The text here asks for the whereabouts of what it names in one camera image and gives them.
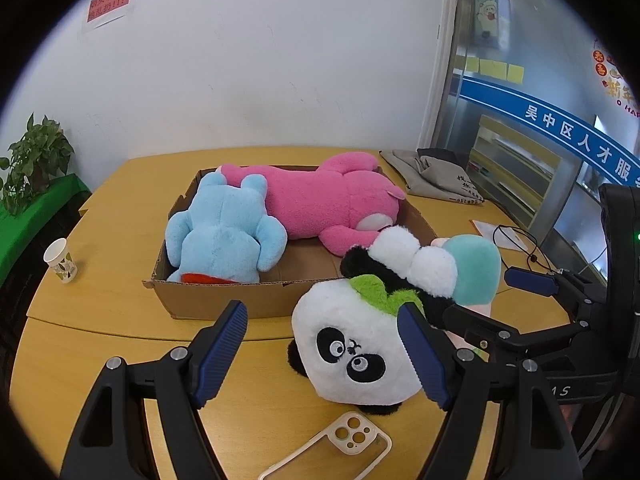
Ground panda plush toy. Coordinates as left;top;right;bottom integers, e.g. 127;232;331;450
288;226;458;415

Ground light blue plush toy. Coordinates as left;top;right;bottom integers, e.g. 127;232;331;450
165;171;288;284

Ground white paper sheet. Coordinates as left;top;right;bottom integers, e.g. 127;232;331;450
471;220;528;252

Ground teal and pink plush toy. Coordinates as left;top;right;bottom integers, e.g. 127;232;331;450
430;233;504;351

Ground white phone case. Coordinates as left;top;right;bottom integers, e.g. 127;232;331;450
259;412;393;480

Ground beige cloth bag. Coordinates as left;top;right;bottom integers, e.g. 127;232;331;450
380;150;485;205

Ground paper cup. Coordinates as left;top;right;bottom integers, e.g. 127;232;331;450
43;237;77;284

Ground pink plush bear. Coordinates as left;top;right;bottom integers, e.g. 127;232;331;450
218;152;406;257

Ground yellow sticky notes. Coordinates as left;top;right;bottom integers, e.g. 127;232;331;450
454;55;525;84

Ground green cloth table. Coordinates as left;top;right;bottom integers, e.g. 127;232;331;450
0;174;91;283

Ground potted green plant right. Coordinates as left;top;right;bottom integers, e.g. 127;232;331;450
1;115;74;216

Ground black cable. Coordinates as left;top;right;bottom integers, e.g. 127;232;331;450
491;223;554;273

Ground red wall notice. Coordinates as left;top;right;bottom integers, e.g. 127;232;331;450
81;0;136;34

